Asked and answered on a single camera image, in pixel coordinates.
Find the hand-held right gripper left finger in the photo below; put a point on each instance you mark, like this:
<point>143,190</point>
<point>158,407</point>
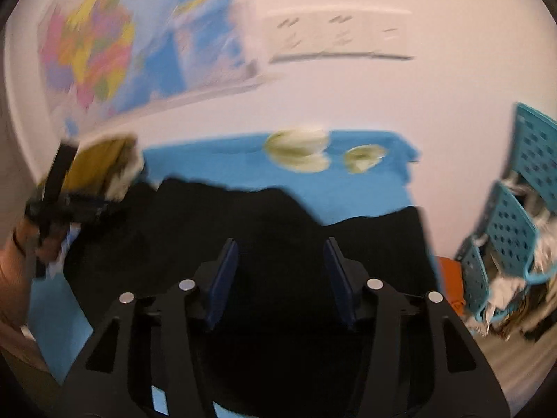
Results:
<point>224,283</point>

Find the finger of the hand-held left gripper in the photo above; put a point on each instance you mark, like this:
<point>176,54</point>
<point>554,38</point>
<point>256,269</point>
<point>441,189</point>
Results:
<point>61,170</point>
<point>91,208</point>

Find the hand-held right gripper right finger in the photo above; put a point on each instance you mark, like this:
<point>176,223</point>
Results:
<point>339,283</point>

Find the black garment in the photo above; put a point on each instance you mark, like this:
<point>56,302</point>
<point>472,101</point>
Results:
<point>278,226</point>

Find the person's left forearm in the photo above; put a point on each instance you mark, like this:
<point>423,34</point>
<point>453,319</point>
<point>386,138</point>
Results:
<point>15,287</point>

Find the person's left hand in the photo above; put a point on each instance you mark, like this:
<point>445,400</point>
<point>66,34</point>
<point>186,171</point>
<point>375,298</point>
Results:
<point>52,250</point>

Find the mustard yellow folded garment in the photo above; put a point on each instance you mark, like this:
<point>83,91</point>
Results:
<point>93,165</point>

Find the orange red cloth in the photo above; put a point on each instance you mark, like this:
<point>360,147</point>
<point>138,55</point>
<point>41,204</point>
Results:
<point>450,283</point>

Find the small pale green round object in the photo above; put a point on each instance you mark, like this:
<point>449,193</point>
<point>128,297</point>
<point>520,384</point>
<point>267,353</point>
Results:
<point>363,159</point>

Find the blue plastic basket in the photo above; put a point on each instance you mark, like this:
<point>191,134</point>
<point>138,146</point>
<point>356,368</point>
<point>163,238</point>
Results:
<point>511,226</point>
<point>537,148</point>
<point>474,278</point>

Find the large pale green round object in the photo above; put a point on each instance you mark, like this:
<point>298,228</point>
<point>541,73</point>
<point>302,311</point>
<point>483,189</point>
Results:
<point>298,150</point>

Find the blue plastic baskets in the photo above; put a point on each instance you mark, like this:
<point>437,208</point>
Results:
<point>507,291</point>

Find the colourful wall map poster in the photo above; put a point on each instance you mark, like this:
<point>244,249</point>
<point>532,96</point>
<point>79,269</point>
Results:
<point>95,52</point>

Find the white wall socket panel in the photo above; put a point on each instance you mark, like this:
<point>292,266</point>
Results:
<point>339,35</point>

